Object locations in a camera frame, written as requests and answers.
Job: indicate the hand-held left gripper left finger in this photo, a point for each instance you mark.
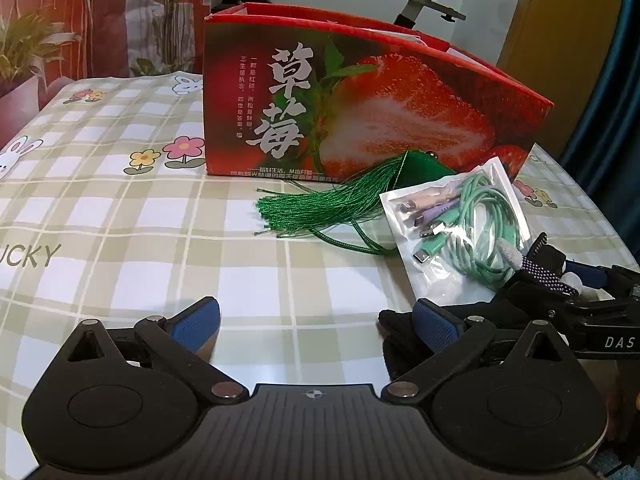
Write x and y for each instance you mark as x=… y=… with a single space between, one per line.
x=197 y=322

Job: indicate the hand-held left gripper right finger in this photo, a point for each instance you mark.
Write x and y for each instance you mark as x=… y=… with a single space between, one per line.
x=436 y=325

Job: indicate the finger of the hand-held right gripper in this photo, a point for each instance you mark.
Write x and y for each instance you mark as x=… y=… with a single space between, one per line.
x=590 y=274
x=530 y=300

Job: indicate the green tassel purse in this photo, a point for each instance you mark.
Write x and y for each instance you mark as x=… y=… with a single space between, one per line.
x=320 y=200

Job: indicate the red strawberry print box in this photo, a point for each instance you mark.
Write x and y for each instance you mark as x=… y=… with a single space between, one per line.
x=400 y=105

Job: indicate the checked cartoon tablecloth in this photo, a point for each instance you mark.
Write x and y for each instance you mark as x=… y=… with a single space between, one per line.
x=125 y=220

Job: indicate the blue curtain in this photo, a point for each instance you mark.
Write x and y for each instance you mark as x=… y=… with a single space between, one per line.
x=615 y=135

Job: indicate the wooden door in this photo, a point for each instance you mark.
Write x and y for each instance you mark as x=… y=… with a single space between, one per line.
x=550 y=20

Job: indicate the red printed backdrop cloth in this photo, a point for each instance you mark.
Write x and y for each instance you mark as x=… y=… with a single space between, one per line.
x=110 y=20

